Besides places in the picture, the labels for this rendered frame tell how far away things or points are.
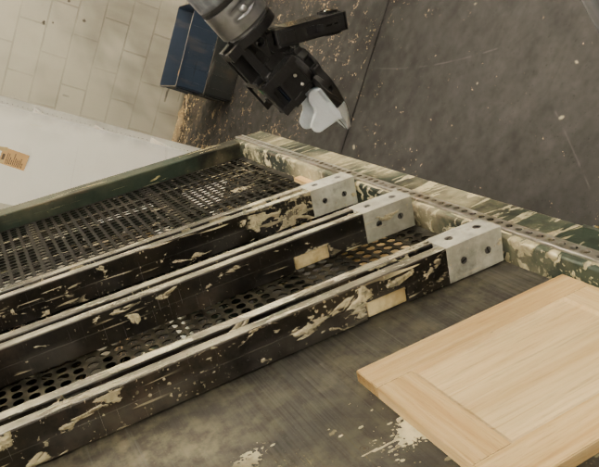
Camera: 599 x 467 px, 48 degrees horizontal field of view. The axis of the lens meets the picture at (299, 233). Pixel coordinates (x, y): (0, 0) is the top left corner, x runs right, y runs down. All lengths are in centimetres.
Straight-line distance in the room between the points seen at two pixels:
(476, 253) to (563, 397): 41
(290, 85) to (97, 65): 495
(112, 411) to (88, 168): 352
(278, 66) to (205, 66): 404
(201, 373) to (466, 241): 52
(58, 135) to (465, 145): 257
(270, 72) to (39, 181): 361
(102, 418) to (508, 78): 211
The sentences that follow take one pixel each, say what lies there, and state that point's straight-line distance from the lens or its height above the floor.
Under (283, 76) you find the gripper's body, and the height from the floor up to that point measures 145.
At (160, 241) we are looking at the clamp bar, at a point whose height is 135.
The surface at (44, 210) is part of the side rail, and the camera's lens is 226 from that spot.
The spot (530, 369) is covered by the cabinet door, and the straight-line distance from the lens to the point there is 98.
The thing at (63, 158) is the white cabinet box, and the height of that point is 108.
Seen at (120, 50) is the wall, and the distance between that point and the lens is 587.
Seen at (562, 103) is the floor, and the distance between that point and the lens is 254.
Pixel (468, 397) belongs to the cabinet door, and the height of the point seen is 117.
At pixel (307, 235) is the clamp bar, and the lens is 138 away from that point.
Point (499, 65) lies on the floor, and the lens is 282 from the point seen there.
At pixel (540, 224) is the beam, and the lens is 133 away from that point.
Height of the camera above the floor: 184
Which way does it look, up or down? 30 degrees down
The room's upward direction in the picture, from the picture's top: 78 degrees counter-clockwise
